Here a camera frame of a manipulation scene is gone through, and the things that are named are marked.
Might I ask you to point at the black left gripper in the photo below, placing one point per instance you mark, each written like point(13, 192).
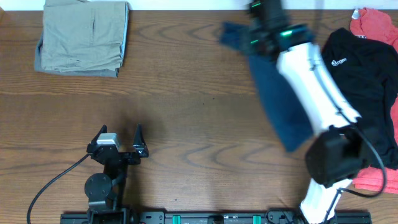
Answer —
point(125, 154)

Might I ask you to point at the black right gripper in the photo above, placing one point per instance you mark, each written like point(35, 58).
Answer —
point(259, 43)

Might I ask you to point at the navy blue shorts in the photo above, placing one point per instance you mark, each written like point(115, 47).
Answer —
point(281, 105)

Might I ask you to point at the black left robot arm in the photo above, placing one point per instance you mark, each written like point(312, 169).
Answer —
point(105, 190)

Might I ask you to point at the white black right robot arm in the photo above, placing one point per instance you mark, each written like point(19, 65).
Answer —
point(339, 151)

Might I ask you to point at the light blue folded garment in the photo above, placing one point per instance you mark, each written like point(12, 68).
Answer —
point(124, 40)

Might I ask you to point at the red orange t-shirt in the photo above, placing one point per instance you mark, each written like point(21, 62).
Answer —
point(376, 25)

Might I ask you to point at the black logo t-shirt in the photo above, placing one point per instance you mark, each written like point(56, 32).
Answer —
point(365, 71)

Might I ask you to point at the khaki folded shorts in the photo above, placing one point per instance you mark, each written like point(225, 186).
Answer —
point(82, 35)

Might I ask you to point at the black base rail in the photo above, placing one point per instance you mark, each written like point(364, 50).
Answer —
point(275, 216)

